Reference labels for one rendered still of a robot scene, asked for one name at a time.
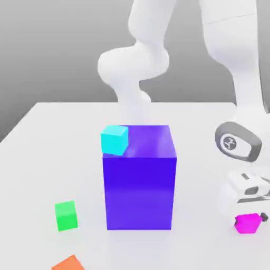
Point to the large purple box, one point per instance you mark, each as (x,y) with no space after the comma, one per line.
(139,189)

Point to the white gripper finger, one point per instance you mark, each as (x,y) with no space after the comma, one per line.
(236,222)
(264,217)

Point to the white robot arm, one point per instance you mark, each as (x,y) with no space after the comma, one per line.
(135,63)

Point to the small green cube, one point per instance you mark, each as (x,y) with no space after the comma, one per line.
(66,217)

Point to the small orange cube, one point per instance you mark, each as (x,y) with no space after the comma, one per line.
(68,264)

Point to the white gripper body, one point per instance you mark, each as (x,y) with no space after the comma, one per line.
(228,205)

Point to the small magenta cube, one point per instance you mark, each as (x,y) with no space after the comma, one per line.
(247,224)

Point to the small cyan cube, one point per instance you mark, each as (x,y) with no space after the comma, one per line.
(114,141)

